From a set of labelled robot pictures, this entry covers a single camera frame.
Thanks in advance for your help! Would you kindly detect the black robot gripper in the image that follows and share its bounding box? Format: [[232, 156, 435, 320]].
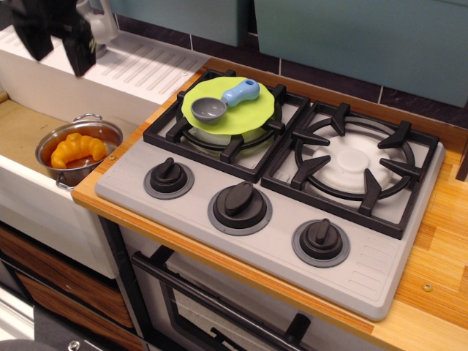
[[9, 0, 97, 77]]

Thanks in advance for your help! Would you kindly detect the orange plastic croissant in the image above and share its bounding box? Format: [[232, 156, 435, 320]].
[[50, 133, 107, 169]]

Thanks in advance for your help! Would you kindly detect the blue handled grey spoon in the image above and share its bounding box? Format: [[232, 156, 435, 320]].
[[190, 79, 260, 124]]

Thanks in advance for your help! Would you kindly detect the white toy sink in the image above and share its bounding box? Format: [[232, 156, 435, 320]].
[[1, 27, 208, 279]]

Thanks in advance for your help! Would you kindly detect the stainless steel pot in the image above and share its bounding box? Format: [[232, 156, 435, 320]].
[[35, 113, 123, 189]]

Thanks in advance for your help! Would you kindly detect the lime green plate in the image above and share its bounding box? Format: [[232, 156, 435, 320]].
[[181, 77, 275, 135]]

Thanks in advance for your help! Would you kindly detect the grey toy faucet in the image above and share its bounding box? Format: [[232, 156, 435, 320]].
[[76, 0, 118, 59]]

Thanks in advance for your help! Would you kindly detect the black left stove knob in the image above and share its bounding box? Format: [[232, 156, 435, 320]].
[[143, 157, 195, 200]]

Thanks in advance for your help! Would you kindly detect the black stove knob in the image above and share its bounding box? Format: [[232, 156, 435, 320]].
[[292, 219, 351, 268], [208, 181, 273, 236], [143, 157, 195, 200]]

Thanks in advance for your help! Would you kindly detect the black left burner grate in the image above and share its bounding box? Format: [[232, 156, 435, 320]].
[[143, 69, 311, 183]]

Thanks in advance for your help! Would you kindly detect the black burner grate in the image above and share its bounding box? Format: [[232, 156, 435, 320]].
[[261, 102, 445, 239], [143, 69, 311, 183]]

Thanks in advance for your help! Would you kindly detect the wooden drawer front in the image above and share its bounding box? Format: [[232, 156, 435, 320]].
[[1, 223, 145, 350]]

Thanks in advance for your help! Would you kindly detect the grey toy stove top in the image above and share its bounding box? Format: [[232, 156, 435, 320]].
[[94, 69, 446, 322]]

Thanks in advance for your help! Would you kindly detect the black middle stove knob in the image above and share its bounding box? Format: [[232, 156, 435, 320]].
[[208, 181, 273, 236]]

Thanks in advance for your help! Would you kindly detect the black right stove knob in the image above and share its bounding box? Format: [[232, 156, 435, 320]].
[[292, 219, 351, 268]]

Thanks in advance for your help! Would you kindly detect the black right burner grate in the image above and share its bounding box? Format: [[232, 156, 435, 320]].
[[261, 102, 445, 239]]

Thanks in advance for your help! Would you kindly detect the black oven door handle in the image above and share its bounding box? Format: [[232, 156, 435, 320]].
[[131, 252, 310, 350]]

